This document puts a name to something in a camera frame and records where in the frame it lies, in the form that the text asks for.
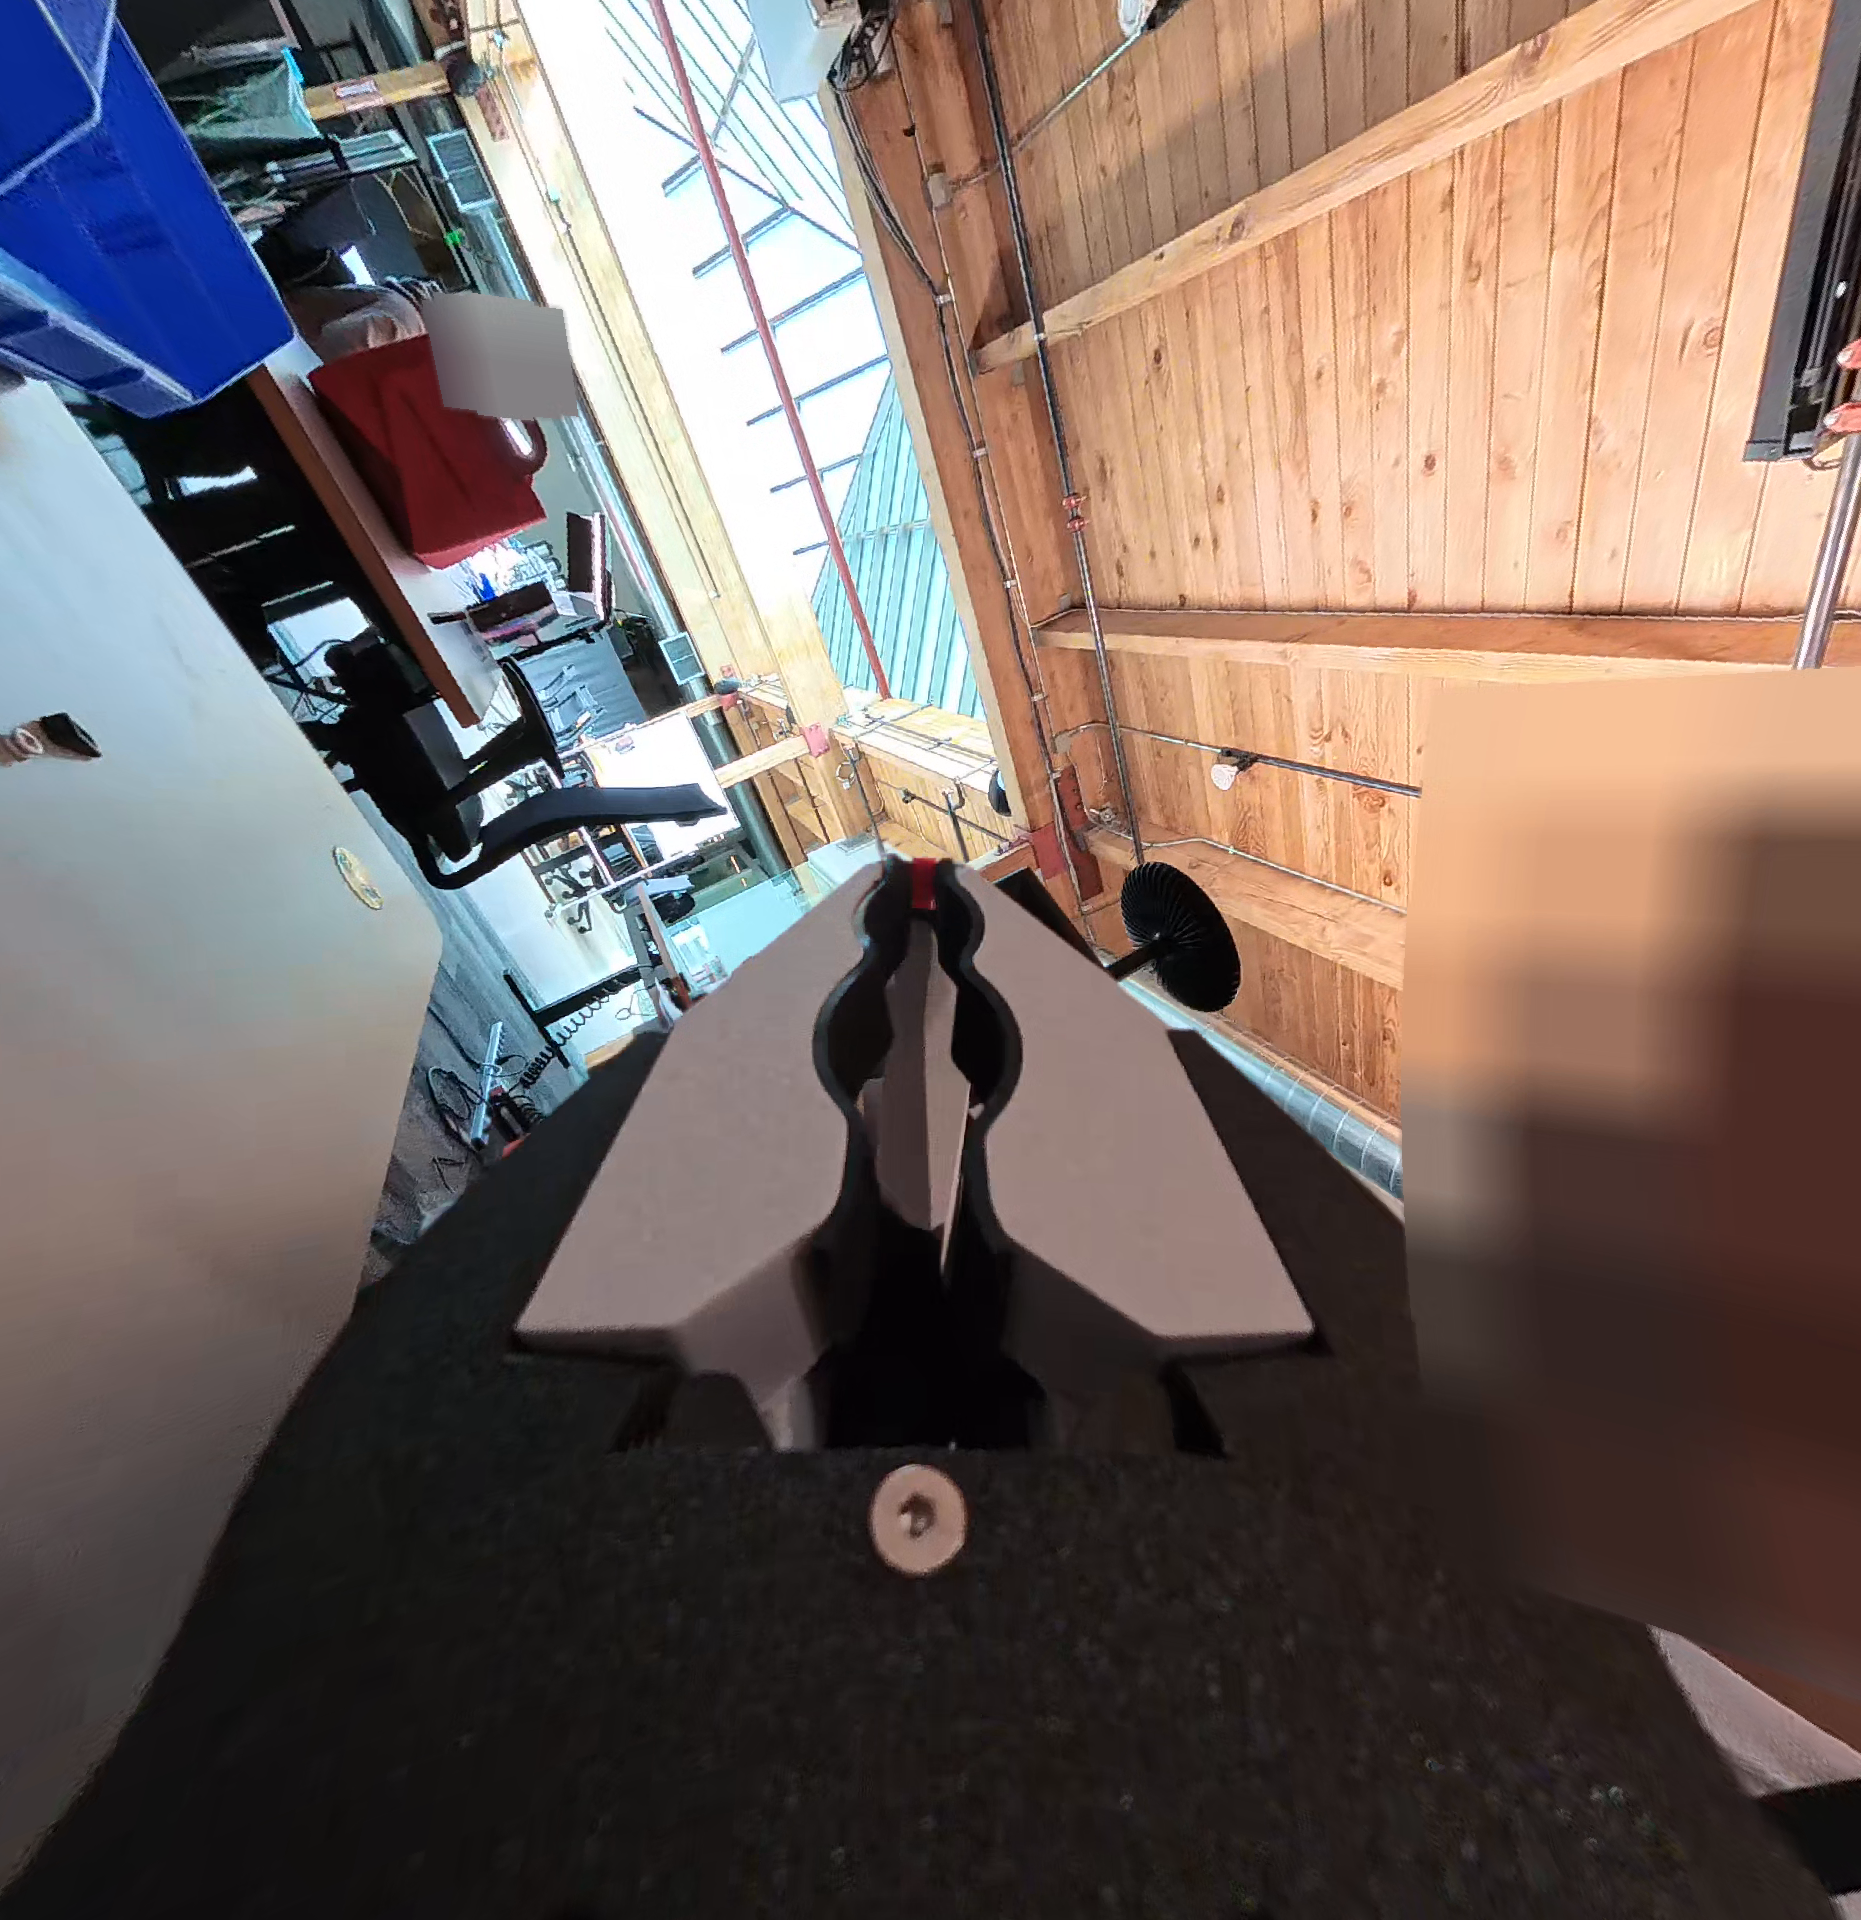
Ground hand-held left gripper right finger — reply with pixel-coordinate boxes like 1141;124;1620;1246
930;858;1316;1448

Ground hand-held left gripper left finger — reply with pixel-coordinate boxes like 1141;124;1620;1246
514;858;924;1448

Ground black round pleated lamp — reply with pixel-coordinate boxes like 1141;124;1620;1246
1101;858;1244;1011

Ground black office chair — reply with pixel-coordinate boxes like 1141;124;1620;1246
322;625;727;894

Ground desk with wooden edge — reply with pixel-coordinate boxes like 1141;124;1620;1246
243;336;511;732

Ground red bag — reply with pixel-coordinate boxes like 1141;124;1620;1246
307;333;550;573

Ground red sprinkler pipe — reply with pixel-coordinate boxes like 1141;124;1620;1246
648;0;893;703

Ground metal pole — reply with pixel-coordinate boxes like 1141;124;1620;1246
1788;436;1861;672

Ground white ceiling unit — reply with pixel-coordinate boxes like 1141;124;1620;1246
746;0;871;105

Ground blue plastic bin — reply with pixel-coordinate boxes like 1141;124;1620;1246
0;0;296;422

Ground silver ventilation duct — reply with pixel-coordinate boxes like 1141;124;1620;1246
1192;1025;1408;1200

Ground black metal frame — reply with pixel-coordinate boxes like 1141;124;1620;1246
1744;0;1861;464

